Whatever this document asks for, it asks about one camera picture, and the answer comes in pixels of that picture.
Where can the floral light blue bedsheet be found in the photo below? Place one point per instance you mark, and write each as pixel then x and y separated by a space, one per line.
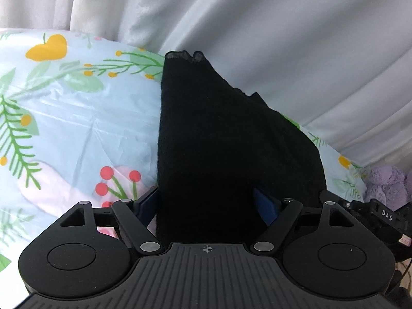
pixel 79 121

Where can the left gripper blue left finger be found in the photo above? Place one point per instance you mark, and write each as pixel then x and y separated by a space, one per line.
pixel 145 207

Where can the black knit garment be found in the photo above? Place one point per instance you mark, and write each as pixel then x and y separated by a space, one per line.
pixel 217 147

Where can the purple plush toy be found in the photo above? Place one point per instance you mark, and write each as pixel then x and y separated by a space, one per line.
pixel 390 186

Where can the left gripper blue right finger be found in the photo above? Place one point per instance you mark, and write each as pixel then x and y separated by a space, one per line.
pixel 268 207

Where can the white curtain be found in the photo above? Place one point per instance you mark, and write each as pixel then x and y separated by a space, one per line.
pixel 341 68

